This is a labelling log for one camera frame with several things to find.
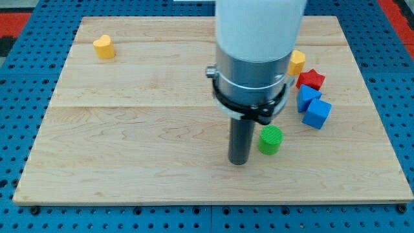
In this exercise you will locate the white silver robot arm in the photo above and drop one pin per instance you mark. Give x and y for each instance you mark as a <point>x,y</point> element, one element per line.
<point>255,40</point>

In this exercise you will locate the blue cube block lower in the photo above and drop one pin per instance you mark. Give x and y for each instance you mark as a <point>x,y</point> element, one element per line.
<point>317,113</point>

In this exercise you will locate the green cylinder block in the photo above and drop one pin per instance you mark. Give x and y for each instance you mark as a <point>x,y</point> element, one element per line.
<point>270,139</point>

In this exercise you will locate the wooden board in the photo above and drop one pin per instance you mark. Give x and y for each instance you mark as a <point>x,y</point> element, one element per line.
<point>142,128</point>

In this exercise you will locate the yellow heart block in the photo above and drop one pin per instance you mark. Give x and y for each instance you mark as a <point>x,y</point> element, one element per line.
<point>104,47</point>

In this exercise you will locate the red star block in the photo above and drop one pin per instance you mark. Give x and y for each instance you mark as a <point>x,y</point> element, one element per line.
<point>311,78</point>

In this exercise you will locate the yellow pentagon block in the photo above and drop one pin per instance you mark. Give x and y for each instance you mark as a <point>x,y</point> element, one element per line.
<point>296,63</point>

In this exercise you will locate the blue block upper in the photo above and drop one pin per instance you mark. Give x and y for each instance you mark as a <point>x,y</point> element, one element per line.
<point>305,96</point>

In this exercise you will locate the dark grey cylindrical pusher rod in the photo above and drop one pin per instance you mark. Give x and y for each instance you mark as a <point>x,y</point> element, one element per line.
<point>240,140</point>

